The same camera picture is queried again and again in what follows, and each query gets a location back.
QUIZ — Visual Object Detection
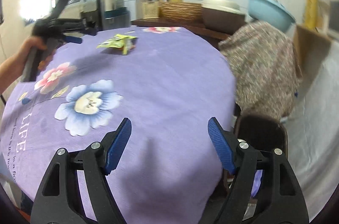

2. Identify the green yellow drink carton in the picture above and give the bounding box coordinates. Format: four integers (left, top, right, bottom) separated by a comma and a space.
97, 34, 138, 55

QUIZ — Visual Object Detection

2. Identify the purple floral tablecloth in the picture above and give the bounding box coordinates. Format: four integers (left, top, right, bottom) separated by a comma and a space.
1, 28, 236, 223

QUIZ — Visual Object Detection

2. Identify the yellow roll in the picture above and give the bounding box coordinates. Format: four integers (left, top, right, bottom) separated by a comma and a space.
304, 0, 318, 30

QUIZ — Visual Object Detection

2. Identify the woven wicker basket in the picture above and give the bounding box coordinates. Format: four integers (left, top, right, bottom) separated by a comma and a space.
160, 2, 202, 22

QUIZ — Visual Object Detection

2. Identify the dark brown trash bin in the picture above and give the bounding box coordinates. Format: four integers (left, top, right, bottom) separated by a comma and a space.
234, 113, 288, 154

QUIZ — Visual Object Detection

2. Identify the floral cloth cover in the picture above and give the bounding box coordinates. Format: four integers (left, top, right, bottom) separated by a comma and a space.
218, 21, 302, 120

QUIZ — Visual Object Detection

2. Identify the white cloth cover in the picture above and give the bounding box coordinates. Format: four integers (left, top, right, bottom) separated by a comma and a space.
284, 42, 338, 219

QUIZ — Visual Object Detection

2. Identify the wooden counter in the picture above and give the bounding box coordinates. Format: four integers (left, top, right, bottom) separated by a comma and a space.
130, 17, 231, 40

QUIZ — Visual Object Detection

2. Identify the light blue basin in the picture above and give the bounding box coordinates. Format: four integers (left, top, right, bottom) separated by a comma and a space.
248, 0, 296, 33

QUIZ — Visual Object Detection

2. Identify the left hand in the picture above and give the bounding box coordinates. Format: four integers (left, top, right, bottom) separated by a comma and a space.
15, 36, 56, 75

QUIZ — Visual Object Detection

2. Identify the purple plastic bag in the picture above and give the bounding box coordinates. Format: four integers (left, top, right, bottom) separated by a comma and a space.
250, 170, 263, 198

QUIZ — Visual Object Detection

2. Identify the brown white sink basin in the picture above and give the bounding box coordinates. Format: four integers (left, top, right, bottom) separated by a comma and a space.
202, 0, 246, 35

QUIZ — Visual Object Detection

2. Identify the wooden cabinet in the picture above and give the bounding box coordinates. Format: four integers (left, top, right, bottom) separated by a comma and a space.
293, 24, 334, 81

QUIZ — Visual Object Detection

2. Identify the left forearm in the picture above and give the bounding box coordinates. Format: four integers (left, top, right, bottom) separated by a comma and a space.
0, 54, 24, 94

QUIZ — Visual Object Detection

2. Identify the white microwave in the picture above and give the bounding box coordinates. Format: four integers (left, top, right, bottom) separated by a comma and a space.
328, 0, 339, 40

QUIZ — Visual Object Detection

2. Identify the utensil holder box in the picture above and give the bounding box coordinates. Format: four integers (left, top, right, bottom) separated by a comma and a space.
141, 1, 159, 19

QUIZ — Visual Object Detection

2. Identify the water dispenser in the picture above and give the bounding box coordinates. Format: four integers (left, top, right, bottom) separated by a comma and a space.
80, 0, 132, 31

